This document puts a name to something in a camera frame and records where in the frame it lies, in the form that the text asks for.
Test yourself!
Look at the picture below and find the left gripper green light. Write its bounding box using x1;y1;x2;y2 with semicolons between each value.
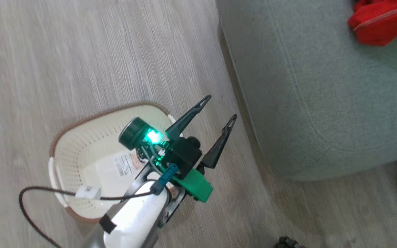
119;95;237;180

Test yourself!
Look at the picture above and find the red knit garment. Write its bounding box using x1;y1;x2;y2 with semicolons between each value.
348;0;397;47

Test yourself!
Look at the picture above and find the cream perforated laundry basket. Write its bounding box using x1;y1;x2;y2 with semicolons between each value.
49;102;185;223

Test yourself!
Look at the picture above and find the white label sticker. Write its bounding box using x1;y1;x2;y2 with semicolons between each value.
97;152;144;188

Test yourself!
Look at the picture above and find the grey fabric sofa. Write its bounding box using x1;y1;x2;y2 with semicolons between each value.
216;0;397;182

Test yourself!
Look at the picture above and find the black knobby wheel part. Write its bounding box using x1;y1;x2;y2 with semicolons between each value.
275;236;306;248

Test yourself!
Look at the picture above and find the white cable tag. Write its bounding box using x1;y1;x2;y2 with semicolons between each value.
75;185;102;200

